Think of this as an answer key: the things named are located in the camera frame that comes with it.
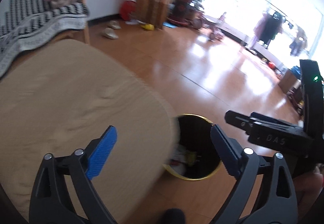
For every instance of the beige slipper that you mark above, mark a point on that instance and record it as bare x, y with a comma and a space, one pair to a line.
110, 33
115, 25

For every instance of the beige plush toy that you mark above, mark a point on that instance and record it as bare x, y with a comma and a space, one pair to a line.
59, 0

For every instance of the red bag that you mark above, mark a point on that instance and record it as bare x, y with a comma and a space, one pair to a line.
127, 10

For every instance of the yellow toy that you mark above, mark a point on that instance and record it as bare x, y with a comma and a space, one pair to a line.
148, 27

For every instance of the pink child tricycle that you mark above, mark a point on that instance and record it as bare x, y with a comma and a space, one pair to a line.
215, 31

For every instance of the black gold rimmed trash bin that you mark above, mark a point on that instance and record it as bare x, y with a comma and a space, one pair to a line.
200, 135

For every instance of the blue floor mat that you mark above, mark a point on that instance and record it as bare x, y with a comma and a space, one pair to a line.
170, 25

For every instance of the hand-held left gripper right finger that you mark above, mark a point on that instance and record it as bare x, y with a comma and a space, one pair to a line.
225, 150

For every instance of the cardboard box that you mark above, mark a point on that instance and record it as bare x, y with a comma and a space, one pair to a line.
288, 82

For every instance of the green snack packet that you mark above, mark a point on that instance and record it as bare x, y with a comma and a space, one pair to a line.
191, 157

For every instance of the dark round object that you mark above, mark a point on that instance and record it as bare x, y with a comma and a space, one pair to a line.
174, 217

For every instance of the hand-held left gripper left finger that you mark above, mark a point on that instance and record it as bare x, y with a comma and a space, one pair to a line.
101, 153

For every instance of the black white knitted blanket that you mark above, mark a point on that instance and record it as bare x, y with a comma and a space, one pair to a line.
30, 21

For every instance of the wooden frame sofa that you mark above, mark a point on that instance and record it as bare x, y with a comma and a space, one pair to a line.
84, 9

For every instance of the dark plant pot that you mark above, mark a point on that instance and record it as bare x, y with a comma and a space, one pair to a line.
183, 7

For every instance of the clothes drying rack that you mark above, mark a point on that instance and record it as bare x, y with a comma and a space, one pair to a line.
270, 29

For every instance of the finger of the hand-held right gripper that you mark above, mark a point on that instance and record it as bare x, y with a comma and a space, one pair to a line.
238, 120

